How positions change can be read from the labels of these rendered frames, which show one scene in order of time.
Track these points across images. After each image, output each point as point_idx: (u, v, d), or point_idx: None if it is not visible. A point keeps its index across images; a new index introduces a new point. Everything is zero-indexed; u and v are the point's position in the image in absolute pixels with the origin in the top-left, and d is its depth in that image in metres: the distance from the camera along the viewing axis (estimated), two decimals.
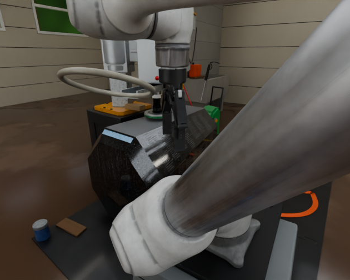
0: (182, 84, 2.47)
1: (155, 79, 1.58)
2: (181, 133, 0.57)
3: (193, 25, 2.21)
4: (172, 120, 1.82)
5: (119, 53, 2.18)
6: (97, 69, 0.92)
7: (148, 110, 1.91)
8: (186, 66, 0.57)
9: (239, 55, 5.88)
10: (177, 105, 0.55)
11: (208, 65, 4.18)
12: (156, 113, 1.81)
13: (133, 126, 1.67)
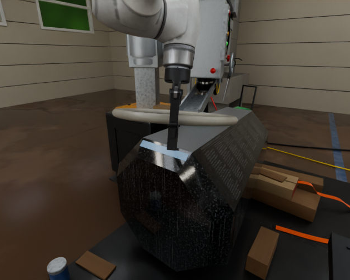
0: (219, 81, 2.14)
1: (211, 72, 1.26)
2: (173, 131, 0.63)
3: None
4: (224, 126, 1.42)
5: (151, 43, 1.79)
6: (181, 116, 0.65)
7: None
8: (189, 65, 0.61)
9: (258, 52, 5.47)
10: (171, 105, 0.60)
11: None
12: None
13: (180, 135, 1.26)
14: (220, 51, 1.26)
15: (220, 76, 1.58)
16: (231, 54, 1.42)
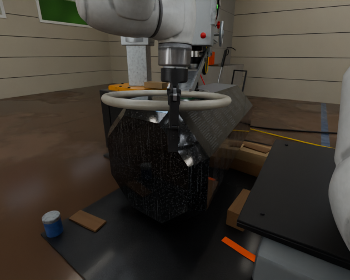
0: (207, 61, 2.09)
1: (201, 36, 1.19)
2: (173, 134, 0.62)
3: None
4: None
5: None
6: None
7: (199, 88, 1.55)
8: (186, 65, 0.58)
9: (253, 44, 5.58)
10: (170, 108, 0.58)
11: (225, 50, 3.88)
12: None
13: (164, 98, 1.37)
14: (210, 14, 1.19)
15: (209, 49, 1.51)
16: (221, 22, 1.35)
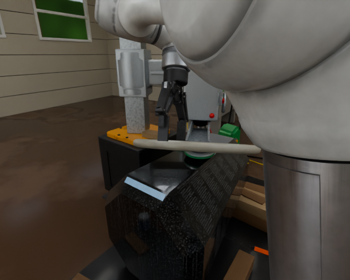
0: None
1: (210, 117, 1.33)
2: (161, 120, 0.59)
3: None
4: (204, 160, 1.55)
5: (138, 75, 1.91)
6: (221, 144, 0.64)
7: (204, 155, 1.49)
8: (181, 65, 0.63)
9: None
10: (160, 93, 0.60)
11: None
12: None
13: (161, 171, 1.40)
14: (218, 97, 1.33)
15: None
16: (224, 95, 1.50)
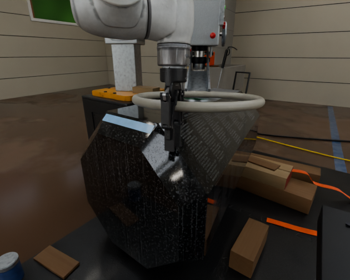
0: None
1: (211, 36, 1.19)
2: (167, 133, 0.62)
3: None
4: None
5: None
6: (226, 103, 0.61)
7: None
8: (180, 65, 0.57)
9: (255, 44, 5.29)
10: (161, 108, 0.58)
11: (225, 50, 3.59)
12: None
13: (150, 109, 1.08)
14: (219, 14, 1.20)
15: (211, 49, 1.52)
16: (225, 23, 1.37)
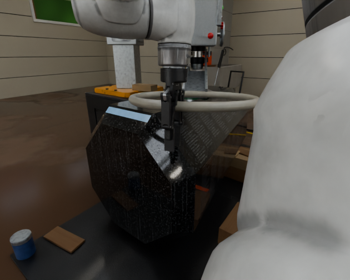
0: None
1: (209, 36, 1.20)
2: (167, 134, 0.62)
3: None
4: (198, 97, 1.38)
5: None
6: (221, 103, 0.62)
7: None
8: (180, 65, 0.57)
9: (251, 44, 5.43)
10: (161, 108, 0.58)
11: (222, 50, 3.74)
12: None
13: None
14: (217, 15, 1.20)
15: (209, 49, 1.53)
16: (223, 23, 1.37)
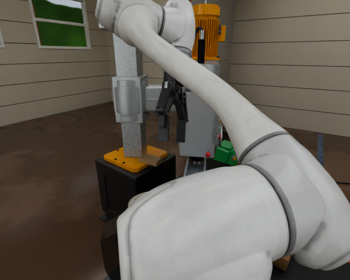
0: None
1: (206, 156, 1.33)
2: (161, 120, 0.59)
3: None
4: None
5: (134, 103, 1.91)
6: None
7: None
8: None
9: (250, 72, 5.60)
10: (160, 93, 0.60)
11: None
12: None
13: None
14: (214, 136, 1.33)
15: None
16: (220, 129, 1.50)
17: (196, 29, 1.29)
